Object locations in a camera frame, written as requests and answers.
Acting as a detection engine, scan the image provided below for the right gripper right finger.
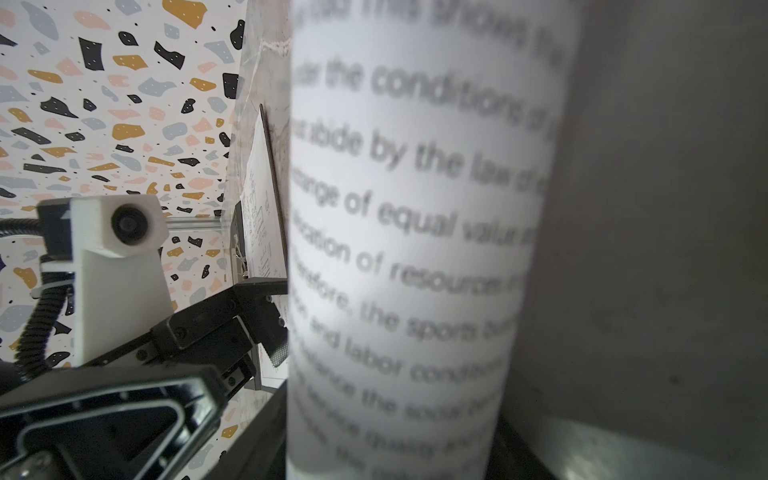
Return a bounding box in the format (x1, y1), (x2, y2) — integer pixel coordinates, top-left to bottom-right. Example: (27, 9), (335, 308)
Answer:
(485, 416), (557, 480)

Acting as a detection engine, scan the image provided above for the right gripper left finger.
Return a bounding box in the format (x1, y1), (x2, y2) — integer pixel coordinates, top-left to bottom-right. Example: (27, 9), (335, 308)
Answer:
(1, 364), (228, 479)

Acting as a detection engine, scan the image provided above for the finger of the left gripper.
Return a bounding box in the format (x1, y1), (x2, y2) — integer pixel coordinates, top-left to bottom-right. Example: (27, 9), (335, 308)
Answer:
(86, 278), (288, 396)

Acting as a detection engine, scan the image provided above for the technical drawing paper sheet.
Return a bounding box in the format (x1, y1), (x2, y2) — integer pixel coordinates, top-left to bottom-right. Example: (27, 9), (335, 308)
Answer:
(240, 111), (287, 279)

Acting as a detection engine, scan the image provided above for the text printed paper sheet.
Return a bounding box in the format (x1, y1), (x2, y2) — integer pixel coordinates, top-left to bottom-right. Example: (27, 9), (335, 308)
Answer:
(286, 1), (584, 479)

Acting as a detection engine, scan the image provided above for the black corrugated cable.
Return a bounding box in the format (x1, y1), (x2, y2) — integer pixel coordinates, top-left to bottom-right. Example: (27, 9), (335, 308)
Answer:
(0, 217), (76, 382)

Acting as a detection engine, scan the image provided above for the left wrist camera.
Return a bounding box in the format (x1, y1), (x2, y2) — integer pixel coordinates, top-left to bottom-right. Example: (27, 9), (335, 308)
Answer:
(36, 194), (174, 366)

